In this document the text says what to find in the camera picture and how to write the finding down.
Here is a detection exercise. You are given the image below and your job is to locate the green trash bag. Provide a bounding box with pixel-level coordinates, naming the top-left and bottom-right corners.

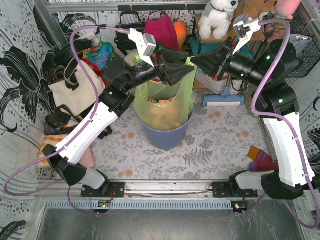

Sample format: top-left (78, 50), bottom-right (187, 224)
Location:
top-left (133, 57), bottom-right (198, 131)

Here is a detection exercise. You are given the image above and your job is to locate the blue trash bin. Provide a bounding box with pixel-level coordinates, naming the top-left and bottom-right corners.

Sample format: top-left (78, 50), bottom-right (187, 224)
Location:
top-left (138, 106), bottom-right (195, 152)

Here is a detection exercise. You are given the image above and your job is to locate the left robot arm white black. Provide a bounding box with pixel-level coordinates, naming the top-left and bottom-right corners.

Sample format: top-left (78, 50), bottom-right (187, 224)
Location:
top-left (43, 43), bottom-right (194, 197)

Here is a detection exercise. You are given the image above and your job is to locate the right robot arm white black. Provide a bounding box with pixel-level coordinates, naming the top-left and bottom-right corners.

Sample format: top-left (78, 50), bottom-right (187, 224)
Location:
top-left (191, 38), bottom-right (320, 200)

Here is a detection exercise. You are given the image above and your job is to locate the magenta cloth bag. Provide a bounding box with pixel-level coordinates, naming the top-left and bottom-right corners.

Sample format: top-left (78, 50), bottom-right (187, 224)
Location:
top-left (144, 13), bottom-right (180, 50)

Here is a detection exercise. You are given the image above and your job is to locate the cream canvas tote bag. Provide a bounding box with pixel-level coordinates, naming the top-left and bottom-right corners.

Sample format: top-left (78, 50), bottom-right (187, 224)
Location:
top-left (48, 65), bottom-right (96, 116)

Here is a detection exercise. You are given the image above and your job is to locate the white sheep plush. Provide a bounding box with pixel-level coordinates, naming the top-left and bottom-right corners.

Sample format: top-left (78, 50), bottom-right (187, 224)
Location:
top-left (124, 53), bottom-right (141, 67)

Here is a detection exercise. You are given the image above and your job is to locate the black metal wooden shelf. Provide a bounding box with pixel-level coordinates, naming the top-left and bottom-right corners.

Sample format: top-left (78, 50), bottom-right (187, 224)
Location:
top-left (187, 13), bottom-right (267, 93)

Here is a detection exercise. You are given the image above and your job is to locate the colourful printed cloth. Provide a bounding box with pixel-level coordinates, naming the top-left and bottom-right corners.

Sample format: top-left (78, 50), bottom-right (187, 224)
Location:
top-left (82, 41), bottom-right (116, 72)

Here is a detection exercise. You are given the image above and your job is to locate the orange plush toy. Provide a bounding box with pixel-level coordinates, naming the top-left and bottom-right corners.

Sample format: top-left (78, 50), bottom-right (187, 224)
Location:
top-left (173, 21), bottom-right (188, 51)

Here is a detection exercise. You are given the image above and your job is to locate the black leather handbag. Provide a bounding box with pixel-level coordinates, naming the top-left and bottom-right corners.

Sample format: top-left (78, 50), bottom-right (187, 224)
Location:
top-left (114, 11), bottom-right (146, 56)

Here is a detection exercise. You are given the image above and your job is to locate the white dog plush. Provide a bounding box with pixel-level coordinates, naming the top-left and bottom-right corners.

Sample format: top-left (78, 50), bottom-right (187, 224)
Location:
top-left (198, 0), bottom-right (238, 40)

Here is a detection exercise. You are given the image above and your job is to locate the silver foil pouch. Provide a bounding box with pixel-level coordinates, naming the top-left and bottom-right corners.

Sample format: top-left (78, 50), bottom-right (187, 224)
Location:
top-left (289, 34), bottom-right (312, 57)

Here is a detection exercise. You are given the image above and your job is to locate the brown teddy bear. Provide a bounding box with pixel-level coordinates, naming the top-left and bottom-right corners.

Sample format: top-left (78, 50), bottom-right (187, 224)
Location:
top-left (233, 0), bottom-right (279, 42)

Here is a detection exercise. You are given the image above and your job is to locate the black hat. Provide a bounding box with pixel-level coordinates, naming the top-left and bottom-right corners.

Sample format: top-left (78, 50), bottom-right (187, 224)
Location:
top-left (54, 39), bottom-right (93, 67)

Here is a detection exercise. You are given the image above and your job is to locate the pink plush toy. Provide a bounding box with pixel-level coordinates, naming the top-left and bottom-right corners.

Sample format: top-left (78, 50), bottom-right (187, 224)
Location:
top-left (271, 0), bottom-right (301, 20)

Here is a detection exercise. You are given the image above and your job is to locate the brown patterned sandal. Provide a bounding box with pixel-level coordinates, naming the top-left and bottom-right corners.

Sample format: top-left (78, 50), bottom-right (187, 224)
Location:
top-left (44, 104), bottom-right (82, 136)

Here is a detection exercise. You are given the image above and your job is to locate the pink rolled cloth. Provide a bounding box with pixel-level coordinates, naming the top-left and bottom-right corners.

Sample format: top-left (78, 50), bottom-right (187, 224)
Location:
top-left (80, 146), bottom-right (96, 169)

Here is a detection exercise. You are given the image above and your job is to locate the purple striped sock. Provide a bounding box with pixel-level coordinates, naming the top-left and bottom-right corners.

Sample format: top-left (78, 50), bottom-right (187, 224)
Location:
top-left (247, 145), bottom-right (279, 172)

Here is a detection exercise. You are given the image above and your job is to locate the orange checkered towel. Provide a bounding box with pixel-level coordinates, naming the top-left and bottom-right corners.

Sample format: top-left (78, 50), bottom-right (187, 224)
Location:
top-left (37, 134), bottom-right (67, 169)

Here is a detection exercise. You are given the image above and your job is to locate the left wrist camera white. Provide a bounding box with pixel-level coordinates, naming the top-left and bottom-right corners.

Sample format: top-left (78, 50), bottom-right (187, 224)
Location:
top-left (128, 28), bottom-right (157, 67)

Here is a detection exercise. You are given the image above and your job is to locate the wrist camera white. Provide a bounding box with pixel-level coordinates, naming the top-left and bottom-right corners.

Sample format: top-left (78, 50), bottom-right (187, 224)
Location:
top-left (128, 28), bottom-right (157, 67)
top-left (232, 13), bottom-right (261, 55)

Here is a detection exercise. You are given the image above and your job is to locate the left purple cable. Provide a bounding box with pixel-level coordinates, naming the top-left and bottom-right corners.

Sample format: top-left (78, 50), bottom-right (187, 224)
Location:
top-left (3, 24), bottom-right (132, 217)

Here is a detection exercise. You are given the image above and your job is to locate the purple cable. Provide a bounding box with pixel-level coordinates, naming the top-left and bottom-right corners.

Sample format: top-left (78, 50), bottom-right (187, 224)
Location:
top-left (3, 24), bottom-right (132, 217)
top-left (251, 18), bottom-right (320, 230)

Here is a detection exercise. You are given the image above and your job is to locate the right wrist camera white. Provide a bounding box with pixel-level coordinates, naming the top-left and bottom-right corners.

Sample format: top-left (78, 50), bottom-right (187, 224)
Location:
top-left (232, 13), bottom-right (261, 55)

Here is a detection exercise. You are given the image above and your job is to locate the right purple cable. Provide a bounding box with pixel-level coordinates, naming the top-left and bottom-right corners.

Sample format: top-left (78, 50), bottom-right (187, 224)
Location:
top-left (251, 18), bottom-right (320, 230)

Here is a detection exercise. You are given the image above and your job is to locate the black wire basket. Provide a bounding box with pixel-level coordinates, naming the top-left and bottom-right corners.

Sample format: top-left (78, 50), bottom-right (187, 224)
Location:
top-left (263, 9), bottom-right (320, 79)

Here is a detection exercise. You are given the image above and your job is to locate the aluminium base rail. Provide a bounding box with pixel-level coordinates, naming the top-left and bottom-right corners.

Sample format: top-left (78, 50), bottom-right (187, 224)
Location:
top-left (33, 180), bottom-right (270, 215)

